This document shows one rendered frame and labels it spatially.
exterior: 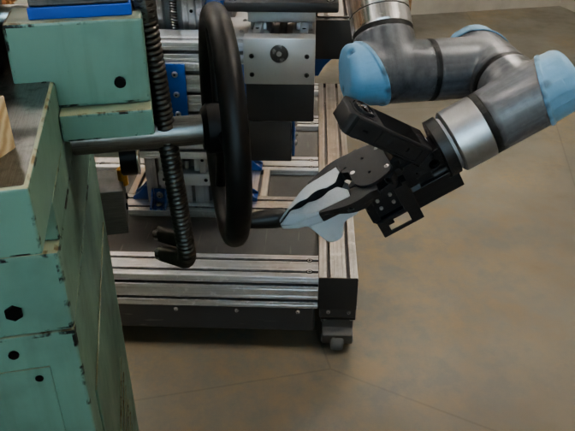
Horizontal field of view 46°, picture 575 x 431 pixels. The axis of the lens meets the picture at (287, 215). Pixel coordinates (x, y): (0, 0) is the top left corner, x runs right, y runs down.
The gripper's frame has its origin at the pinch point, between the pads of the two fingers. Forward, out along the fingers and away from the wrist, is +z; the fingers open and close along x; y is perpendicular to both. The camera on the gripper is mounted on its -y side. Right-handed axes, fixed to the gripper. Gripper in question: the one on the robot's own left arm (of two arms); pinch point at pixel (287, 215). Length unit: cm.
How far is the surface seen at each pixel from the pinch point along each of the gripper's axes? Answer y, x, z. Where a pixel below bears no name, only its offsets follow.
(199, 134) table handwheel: -11.0, 7.4, 4.4
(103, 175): 0.7, 35.2, 27.5
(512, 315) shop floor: 102, 52, -25
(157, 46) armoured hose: -22.2, 8.0, 2.5
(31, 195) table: -26.7, -18.3, 11.9
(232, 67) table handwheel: -19.1, 0.4, -3.9
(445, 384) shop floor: 88, 32, -2
